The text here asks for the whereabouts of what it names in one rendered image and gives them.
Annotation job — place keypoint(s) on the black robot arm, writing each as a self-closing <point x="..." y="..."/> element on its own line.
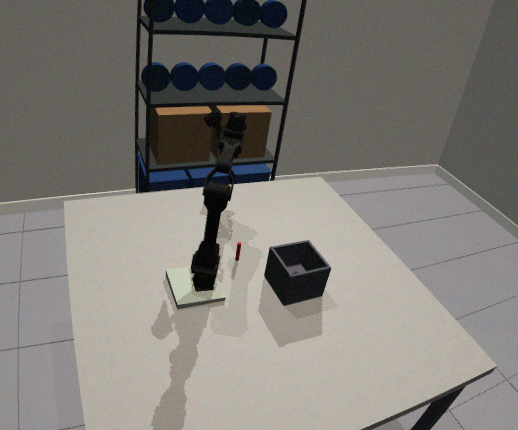
<point x="216" y="196"/>

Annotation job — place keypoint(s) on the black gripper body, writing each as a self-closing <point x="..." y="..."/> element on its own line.
<point x="214" y="118"/>

